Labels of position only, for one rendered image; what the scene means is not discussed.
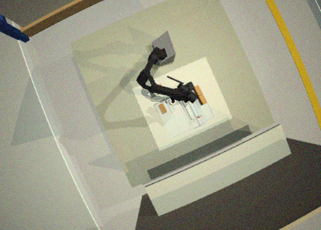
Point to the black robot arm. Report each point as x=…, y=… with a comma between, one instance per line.
x=180, y=93

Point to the tan rectangular block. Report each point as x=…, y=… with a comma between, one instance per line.
x=162, y=108

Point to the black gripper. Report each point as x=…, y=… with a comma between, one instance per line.
x=190, y=86

